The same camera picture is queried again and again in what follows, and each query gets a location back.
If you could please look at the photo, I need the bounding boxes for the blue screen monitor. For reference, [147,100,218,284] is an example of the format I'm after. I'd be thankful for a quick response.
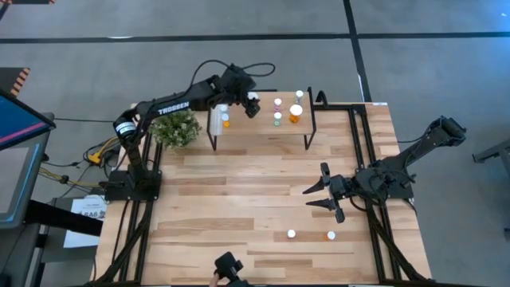
[0,89,57,152]

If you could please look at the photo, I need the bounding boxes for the yellow cable bundle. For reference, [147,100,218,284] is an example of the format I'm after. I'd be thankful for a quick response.
[37,165,103,189]

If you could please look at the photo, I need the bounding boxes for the potted green plant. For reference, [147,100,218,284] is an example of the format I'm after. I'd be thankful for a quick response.
[149,109,203,151]

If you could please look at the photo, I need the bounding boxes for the grey metal stand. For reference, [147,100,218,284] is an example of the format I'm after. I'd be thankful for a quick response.
[472,139,510,165]

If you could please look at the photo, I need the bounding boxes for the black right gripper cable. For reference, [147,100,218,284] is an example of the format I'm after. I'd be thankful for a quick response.
[349,197,370,212]

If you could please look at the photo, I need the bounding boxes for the hazard-striped black floor mat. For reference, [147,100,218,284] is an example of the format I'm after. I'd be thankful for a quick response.
[0,0,57,6]
[0,66,31,99]

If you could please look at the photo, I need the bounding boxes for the wooden shelf black frame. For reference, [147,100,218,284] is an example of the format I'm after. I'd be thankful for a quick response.
[206,86,318,151]

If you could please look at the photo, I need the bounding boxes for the yellow plug cable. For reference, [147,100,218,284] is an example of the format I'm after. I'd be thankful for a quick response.
[85,137,120,165]

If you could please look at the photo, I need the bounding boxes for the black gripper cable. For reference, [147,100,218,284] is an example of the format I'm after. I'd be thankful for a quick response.
[349,197,370,212]
[190,59,277,91]

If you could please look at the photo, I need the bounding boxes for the black stand beam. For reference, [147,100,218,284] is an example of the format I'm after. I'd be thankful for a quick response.
[23,199,104,237]

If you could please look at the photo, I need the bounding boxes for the white printed paper sheet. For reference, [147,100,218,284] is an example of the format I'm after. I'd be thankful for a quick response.
[62,194,109,249]

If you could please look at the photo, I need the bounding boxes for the black handheld device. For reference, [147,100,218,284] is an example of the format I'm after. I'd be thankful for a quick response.
[214,250,250,287]

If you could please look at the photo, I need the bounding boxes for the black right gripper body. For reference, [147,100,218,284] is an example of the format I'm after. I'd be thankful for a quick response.
[320,162,358,224]

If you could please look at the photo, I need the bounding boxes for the black aluminium table frame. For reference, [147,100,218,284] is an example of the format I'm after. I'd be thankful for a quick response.
[92,101,434,287]

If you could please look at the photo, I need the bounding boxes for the black floor cable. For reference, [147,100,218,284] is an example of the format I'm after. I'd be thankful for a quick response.
[53,116,116,124]

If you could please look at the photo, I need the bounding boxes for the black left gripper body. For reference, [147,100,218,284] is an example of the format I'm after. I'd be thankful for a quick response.
[217,65,261,120]

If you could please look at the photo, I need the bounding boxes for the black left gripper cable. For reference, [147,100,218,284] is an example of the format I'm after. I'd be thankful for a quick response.
[190,59,277,91]

